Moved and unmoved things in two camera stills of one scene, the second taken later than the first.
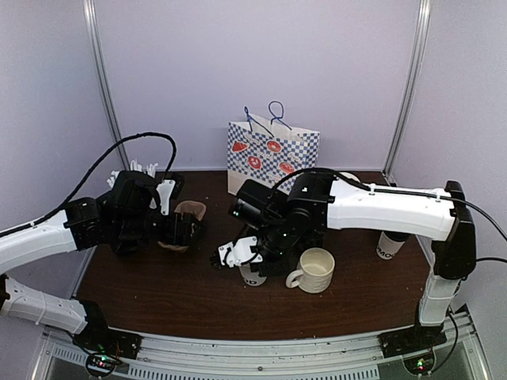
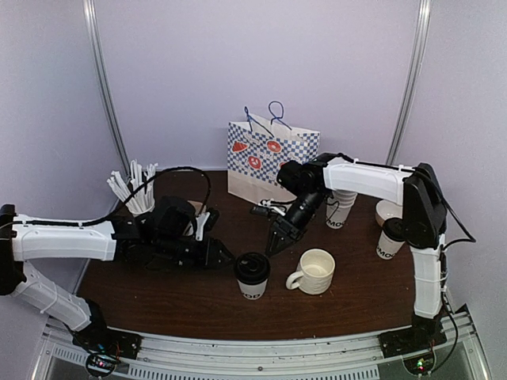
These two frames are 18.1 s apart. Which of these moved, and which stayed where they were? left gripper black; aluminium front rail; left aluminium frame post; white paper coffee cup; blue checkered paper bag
Moved: left gripper black
Stayed: white paper coffee cup; left aluminium frame post; blue checkered paper bag; aluminium front rail
